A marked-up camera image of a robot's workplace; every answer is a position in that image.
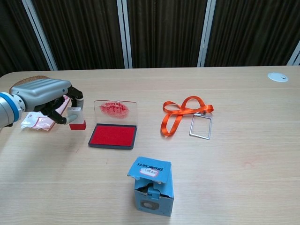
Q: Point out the round woven rattan coaster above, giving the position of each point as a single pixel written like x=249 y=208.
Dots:
x=21 y=81

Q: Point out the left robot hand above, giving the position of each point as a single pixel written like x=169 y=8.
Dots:
x=39 y=93

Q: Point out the wet wipes pack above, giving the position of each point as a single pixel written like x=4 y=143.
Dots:
x=37 y=122

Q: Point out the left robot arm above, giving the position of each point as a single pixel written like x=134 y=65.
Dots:
x=7 y=110

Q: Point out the blue cardboard box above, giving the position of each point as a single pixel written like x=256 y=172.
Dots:
x=153 y=189

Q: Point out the red ink pad with clear lid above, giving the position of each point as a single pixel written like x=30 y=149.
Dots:
x=113 y=133

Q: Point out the white stamp with red base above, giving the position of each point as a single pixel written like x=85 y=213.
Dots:
x=78 y=120

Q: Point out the clear badge holder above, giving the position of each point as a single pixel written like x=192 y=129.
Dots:
x=200 y=126

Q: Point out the grey partition post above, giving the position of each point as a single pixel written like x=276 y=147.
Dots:
x=294 y=55
x=206 y=32
x=39 y=35
x=125 y=35

